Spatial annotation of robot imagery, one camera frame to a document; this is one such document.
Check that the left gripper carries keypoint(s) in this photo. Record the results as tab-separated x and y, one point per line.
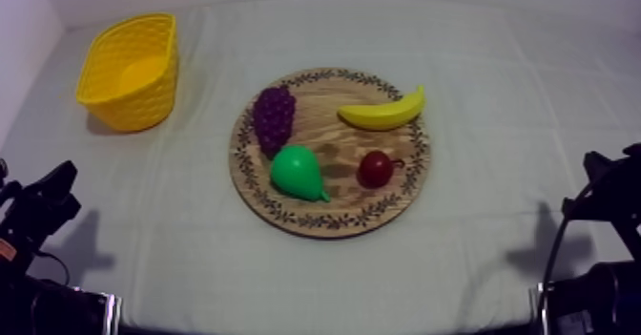
35	209

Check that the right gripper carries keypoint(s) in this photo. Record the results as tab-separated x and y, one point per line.
611	189

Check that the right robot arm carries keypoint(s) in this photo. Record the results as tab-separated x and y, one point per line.
601	302

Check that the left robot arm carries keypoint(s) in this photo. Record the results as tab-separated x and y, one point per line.
30	307

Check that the yellow plastic basket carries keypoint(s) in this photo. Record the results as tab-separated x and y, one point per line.
131	74

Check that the yellow toy banana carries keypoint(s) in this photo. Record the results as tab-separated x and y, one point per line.
383	112

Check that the round wooden board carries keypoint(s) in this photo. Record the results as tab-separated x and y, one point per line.
328	152

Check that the silver metal bar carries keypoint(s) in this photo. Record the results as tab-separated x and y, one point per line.
537	308
111	313

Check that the small red fruit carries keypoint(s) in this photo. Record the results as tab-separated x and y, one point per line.
376	169

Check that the purple toy grapes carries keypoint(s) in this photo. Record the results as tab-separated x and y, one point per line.
273	119

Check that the green toy pear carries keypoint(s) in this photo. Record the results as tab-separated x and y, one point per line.
297	173

